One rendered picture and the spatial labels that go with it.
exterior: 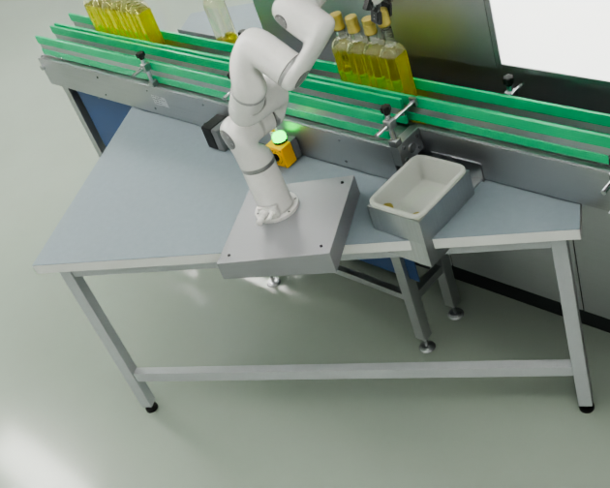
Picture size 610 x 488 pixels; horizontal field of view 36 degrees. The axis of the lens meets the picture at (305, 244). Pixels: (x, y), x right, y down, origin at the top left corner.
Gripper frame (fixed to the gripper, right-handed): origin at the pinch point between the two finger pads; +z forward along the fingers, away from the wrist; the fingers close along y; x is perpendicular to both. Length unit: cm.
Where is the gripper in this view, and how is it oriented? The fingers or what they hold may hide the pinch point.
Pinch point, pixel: (381, 12)
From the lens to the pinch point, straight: 252.5
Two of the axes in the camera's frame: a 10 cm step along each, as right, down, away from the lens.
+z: 0.9, 6.5, 7.6
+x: 7.6, 4.5, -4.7
